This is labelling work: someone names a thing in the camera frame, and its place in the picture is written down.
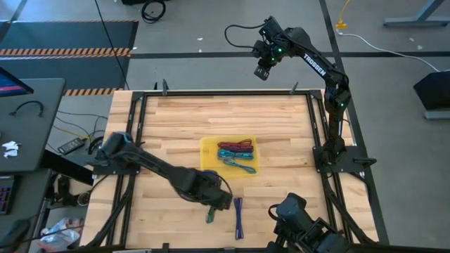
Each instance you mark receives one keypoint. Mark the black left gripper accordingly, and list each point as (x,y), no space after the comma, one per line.
(216,200)

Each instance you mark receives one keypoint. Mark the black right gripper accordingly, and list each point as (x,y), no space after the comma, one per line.
(267,52)

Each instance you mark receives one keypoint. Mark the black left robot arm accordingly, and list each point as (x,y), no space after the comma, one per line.
(183,179)

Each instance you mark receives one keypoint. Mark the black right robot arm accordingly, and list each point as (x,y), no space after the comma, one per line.
(316,63)

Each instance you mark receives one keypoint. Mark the yellow translucent plastic tray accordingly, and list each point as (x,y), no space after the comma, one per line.
(209,158)

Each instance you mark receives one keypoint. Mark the black power adapter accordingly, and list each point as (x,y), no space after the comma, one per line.
(70,145)

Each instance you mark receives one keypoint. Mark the clear plastic bag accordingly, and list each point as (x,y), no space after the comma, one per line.
(59,232)

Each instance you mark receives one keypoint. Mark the black floor box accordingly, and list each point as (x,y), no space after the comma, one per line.
(434,91)

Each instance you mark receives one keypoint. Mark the black operator desk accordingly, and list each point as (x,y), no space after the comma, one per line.
(31,133)

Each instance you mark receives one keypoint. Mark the black hazard-striped floor mat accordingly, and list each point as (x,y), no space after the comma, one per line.
(70,35)

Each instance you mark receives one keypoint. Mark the black keyboard with coloured keys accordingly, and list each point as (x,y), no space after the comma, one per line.
(5,195)

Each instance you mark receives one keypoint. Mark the crumpled white paper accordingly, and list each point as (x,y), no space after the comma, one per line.
(10,149)

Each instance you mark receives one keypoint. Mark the black computer monitor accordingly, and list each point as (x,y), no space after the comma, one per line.
(10,86)

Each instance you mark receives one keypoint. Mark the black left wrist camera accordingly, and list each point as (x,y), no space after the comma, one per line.
(212,177)

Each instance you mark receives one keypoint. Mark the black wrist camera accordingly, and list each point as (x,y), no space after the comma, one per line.
(271,27)
(212,177)

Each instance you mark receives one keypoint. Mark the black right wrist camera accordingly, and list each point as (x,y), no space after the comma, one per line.
(271,27)

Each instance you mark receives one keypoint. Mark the black aluminium table frame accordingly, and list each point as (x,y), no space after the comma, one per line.
(225,93)

